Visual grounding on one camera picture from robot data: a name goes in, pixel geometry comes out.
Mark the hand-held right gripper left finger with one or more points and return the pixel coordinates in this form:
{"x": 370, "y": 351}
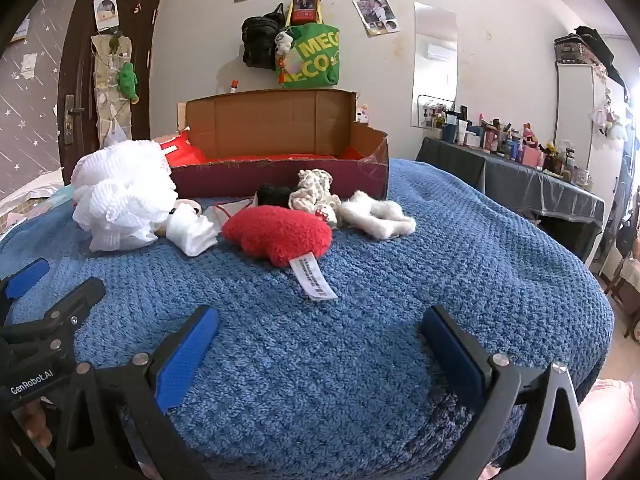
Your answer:
{"x": 185, "y": 360}

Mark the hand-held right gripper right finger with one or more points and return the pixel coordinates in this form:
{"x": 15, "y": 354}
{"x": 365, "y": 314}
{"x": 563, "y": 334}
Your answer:
{"x": 450, "y": 355}

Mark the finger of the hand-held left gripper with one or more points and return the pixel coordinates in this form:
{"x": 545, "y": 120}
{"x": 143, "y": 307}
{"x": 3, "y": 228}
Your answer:
{"x": 25, "y": 277}
{"x": 85, "y": 292}

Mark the white mesh bath pouf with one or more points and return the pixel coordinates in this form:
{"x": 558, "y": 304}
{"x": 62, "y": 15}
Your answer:
{"x": 120, "y": 185}

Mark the white sock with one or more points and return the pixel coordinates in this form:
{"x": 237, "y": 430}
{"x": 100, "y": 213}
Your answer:
{"x": 192, "y": 232}

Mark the beige powder puff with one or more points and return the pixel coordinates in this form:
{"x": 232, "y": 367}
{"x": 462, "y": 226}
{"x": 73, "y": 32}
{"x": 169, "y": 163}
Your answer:
{"x": 187, "y": 206}

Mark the white paper sachet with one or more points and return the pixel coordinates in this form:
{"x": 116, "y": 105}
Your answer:
{"x": 215, "y": 215}

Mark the white fluffy star hair clip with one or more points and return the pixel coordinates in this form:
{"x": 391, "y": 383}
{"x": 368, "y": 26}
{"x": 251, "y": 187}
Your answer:
{"x": 375, "y": 215}

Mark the red heart plush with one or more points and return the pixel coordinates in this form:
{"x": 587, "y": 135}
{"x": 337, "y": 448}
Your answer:
{"x": 280, "y": 232}

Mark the black scrunchie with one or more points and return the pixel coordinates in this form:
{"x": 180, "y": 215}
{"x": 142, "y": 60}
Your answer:
{"x": 272, "y": 195}

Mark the cream scrunchie with cat charm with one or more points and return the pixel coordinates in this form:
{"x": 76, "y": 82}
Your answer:
{"x": 312, "y": 185}

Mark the cardboard box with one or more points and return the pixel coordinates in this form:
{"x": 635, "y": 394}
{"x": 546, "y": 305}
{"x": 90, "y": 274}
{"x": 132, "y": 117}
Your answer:
{"x": 270, "y": 120}

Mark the person's left hand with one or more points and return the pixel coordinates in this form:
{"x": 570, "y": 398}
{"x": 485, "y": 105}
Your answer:
{"x": 37, "y": 422}

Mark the white plastic sheet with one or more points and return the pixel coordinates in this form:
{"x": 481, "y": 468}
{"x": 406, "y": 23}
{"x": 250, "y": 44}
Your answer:
{"x": 25, "y": 190}

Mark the light blue sheet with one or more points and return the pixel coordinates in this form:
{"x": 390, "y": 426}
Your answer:
{"x": 62, "y": 194}

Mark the blue knitted blanket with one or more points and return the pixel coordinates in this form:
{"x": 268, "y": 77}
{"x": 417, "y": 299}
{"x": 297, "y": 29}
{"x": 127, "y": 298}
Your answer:
{"x": 325, "y": 360}

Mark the clear plastic bag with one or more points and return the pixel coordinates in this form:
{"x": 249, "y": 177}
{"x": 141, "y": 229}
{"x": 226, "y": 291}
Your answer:
{"x": 114, "y": 136}

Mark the pink pillow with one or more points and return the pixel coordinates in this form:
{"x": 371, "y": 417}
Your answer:
{"x": 610, "y": 430}

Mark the table with grey cloth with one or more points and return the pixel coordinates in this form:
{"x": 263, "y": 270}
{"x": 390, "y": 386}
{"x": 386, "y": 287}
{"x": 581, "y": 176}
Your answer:
{"x": 510, "y": 175}

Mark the wooden chair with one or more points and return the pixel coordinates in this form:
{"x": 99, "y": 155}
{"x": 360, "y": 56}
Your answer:
{"x": 625, "y": 280}

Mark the dark brown door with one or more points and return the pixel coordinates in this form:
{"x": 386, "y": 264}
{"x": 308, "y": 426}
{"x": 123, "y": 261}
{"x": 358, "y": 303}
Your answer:
{"x": 145, "y": 85}

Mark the green plush toy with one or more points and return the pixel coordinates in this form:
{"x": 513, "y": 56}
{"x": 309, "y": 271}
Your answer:
{"x": 127, "y": 77}

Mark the row of cosmetic bottles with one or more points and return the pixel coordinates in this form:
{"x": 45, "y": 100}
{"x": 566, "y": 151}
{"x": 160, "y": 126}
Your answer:
{"x": 500, "y": 140}

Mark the beige hanging door organizer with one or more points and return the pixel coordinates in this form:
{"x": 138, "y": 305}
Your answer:
{"x": 105, "y": 60}

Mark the white tube with orange cap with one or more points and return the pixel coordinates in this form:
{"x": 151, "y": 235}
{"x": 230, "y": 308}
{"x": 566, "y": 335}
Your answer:
{"x": 232, "y": 86}

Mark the pink plush toy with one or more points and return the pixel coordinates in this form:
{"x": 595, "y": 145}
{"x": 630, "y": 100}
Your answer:
{"x": 363, "y": 114}

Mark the white wardrobe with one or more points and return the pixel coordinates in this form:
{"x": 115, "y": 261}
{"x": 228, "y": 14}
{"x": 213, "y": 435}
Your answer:
{"x": 580, "y": 120}

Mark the photo on door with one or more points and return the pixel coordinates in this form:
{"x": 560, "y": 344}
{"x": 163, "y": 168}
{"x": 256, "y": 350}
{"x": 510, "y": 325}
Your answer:
{"x": 106, "y": 10}

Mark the white hanging plush toy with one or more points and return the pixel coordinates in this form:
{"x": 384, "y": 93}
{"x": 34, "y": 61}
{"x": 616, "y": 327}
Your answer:
{"x": 610, "y": 120}

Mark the round pink charm with tassel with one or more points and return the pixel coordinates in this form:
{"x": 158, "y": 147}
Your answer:
{"x": 290, "y": 67}

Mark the black bag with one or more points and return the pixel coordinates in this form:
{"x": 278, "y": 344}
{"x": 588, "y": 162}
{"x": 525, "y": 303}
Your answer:
{"x": 257, "y": 40}

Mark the green tote bag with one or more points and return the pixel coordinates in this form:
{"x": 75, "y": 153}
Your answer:
{"x": 312, "y": 60}

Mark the dark patterned case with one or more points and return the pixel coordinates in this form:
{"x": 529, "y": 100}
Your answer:
{"x": 570, "y": 50}

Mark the red tin box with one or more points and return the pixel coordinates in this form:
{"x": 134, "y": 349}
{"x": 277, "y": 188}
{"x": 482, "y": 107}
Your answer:
{"x": 305, "y": 7}

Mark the white paper on wall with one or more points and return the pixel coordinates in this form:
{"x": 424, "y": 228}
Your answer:
{"x": 30, "y": 66}

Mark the wall mirror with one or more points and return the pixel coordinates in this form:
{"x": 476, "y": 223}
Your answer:
{"x": 435, "y": 75}

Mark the wall photo print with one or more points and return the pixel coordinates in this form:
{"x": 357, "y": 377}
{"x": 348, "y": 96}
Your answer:
{"x": 375, "y": 15}

